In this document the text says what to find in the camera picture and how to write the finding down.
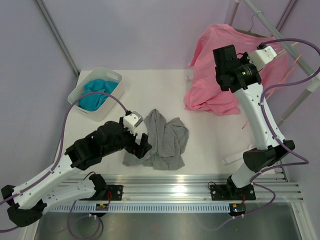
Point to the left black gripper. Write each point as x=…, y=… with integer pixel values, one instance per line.
x=138, y=150

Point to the grey t shirt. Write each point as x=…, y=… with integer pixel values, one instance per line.
x=168, y=140

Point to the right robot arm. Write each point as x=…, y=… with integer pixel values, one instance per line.
x=241, y=76

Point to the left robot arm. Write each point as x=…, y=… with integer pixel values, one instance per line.
x=33, y=199

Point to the pink t shirt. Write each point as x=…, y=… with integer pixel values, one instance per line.
x=205, y=93

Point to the dark hanger of pink shirt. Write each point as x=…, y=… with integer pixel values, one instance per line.
x=252, y=31

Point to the teal cloth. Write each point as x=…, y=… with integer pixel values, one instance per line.
x=93, y=102

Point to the white plastic bin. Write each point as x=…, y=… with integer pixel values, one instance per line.
x=113, y=98

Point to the clothes rack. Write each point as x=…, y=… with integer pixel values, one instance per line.
x=228, y=71

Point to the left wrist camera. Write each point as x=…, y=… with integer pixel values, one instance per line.
x=132, y=121

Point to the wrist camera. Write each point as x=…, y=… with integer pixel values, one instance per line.
x=132, y=121
x=261, y=57

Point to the aluminium mounting rail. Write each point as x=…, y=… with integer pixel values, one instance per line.
x=194, y=188

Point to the slotted cable duct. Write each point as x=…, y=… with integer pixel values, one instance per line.
x=81, y=207

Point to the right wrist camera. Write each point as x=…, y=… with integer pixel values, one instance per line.
x=261, y=57

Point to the pink wire hanger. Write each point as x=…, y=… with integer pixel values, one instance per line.
x=284, y=78

